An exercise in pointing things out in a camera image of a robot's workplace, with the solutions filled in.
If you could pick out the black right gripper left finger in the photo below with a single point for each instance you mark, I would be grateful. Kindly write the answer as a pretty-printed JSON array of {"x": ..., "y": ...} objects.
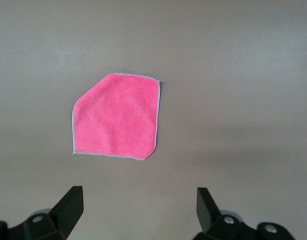
[{"x": 63, "y": 215}]

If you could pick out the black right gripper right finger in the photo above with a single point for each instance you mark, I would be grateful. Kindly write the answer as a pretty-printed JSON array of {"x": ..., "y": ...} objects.
[{"x": 211, "y": 220}]

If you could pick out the pink and grey microfiber towel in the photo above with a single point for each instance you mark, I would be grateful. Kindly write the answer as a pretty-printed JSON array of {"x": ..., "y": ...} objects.
[{"x": 116, "y": 117}]

